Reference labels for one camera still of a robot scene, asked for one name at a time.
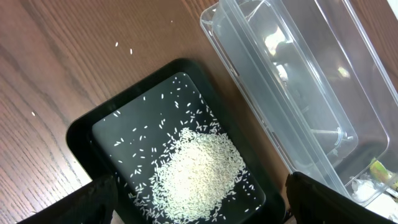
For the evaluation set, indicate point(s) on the white tissue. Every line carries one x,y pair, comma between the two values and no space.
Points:
383,205

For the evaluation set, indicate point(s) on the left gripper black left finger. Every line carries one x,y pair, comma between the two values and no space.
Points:
93,203

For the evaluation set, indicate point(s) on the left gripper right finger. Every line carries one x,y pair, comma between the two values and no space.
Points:
313,202

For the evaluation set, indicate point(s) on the green yellow snack wrapper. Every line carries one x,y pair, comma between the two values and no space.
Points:
379,172

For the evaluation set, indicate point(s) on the black plastic bin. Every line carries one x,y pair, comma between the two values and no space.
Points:
87,130

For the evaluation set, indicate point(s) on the clear plastic bin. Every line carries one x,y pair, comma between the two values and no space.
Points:
315,83

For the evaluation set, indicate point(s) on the pile of white rice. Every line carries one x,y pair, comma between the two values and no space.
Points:
179,162

